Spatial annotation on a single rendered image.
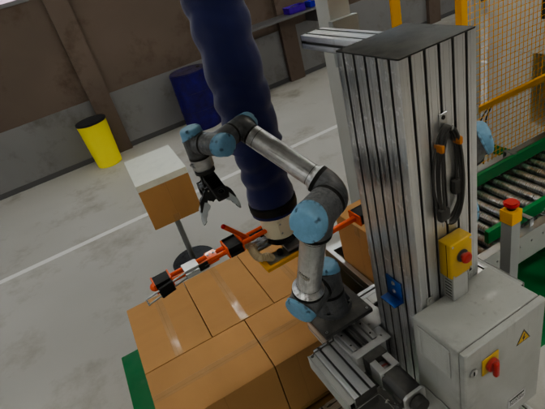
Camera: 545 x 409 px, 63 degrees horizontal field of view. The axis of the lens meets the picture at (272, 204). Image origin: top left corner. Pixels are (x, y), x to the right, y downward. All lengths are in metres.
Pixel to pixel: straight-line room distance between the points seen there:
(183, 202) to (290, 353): 1.66
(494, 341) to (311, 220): 0.63
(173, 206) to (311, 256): 2.26
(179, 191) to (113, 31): 4.24
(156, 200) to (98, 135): 3.57
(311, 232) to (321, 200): 0.10
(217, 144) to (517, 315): 1.03
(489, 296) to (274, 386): 1.28
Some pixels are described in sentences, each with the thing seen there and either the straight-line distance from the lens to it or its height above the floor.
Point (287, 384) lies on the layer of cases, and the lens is 2.49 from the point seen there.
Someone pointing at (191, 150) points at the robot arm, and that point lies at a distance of 1.49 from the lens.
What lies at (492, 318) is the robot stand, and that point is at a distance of 1.51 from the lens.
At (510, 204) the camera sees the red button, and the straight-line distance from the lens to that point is 2.32.
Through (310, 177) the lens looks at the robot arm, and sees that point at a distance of 1.40.
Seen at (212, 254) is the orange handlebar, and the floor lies 1.19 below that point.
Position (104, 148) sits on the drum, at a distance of 7.02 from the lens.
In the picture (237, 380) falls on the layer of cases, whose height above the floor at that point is 0.54.
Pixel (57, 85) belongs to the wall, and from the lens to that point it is 7.35.
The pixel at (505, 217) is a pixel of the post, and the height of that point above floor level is 0.97.
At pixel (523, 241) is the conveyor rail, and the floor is 0.55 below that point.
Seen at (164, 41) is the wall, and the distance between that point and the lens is 7.53.
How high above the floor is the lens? 2.34
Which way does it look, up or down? 30 degrees down
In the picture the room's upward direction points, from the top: 16 degrees counter-clockwise
